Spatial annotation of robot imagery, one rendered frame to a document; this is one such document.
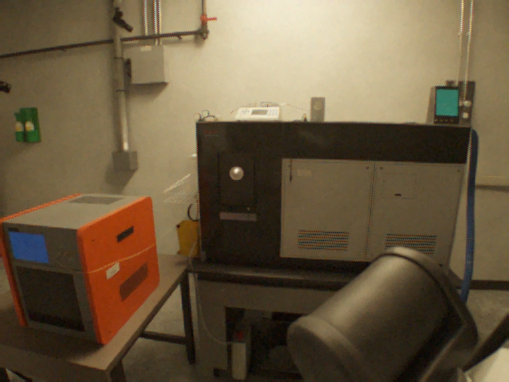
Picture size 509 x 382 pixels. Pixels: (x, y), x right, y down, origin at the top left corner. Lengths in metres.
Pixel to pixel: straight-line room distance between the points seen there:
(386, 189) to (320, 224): 0.33
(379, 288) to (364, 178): 1.04
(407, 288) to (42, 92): 3.43
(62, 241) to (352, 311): 0.89
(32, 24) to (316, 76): 2.78
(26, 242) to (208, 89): 1.85
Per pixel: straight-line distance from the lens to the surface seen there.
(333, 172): 1.27
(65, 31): 3.36
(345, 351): 0.24
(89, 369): 1.10
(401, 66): 2.56
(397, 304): 0.28
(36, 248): 1.11
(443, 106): 1.45
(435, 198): 1.42
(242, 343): 1.71
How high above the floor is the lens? 1.42
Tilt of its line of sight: 13 degrees down
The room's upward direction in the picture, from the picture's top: straight up
